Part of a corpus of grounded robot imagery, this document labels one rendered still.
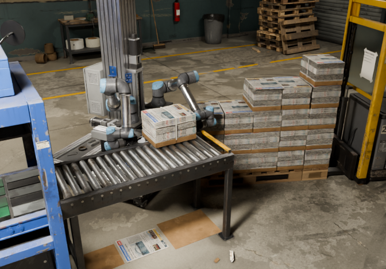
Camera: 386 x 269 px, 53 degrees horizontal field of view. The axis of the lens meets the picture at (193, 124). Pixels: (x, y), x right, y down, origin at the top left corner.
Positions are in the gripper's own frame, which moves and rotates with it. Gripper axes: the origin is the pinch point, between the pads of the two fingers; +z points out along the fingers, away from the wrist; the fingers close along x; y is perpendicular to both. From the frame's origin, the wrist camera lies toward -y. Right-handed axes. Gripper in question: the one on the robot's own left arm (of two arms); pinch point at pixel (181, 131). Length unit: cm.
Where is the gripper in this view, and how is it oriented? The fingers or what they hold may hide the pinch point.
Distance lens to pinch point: 344.5
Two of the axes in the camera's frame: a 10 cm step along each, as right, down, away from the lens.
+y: 0.0, -9.2, -4.0
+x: 5.0, 3.5, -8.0
